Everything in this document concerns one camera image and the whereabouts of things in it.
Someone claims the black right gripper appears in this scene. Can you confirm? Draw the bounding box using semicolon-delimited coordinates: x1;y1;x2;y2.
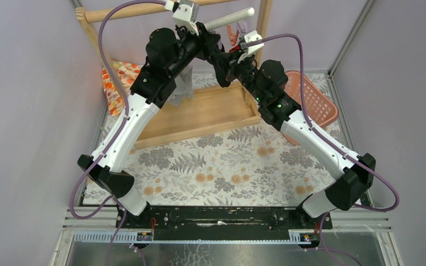
217;49;266;104

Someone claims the purple clothespin end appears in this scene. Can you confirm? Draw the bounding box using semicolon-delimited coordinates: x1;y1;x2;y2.
236;21;248;35

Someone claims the white plastic clip hanger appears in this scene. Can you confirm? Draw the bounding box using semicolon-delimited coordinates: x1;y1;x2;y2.
204;7;255;31

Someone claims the pink plastic laundry basket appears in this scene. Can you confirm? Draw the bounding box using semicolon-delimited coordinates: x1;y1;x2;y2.
284;70;339;129

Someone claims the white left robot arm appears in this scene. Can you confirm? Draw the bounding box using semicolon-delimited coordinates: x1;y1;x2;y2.
78;24;224;228

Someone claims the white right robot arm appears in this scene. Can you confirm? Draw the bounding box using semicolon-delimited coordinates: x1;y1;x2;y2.
209;52;376;228

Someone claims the orange clothespin right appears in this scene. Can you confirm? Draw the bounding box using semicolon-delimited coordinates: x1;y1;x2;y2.
226;25;240;47

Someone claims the grey hanging cloth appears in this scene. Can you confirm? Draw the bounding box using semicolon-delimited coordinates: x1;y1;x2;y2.
166;65;194;106

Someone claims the orange floral cloth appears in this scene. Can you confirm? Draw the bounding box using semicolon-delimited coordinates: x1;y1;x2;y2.
102;60;144;117

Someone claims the floral patterned table mat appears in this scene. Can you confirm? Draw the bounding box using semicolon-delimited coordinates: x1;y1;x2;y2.
83;73;362;207

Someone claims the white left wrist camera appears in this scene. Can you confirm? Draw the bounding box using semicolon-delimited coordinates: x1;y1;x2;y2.
164;0;199;36

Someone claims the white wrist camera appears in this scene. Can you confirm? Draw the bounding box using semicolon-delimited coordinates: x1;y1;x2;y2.
164;0;199;36
237;30;264;63

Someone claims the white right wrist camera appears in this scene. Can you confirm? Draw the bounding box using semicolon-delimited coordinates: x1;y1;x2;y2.
237;30;264;63

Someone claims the wooden drying rack frame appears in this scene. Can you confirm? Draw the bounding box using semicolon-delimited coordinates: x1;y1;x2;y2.
75;1;273;150

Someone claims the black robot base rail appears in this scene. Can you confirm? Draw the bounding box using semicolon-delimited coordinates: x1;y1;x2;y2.
115;206;333;241

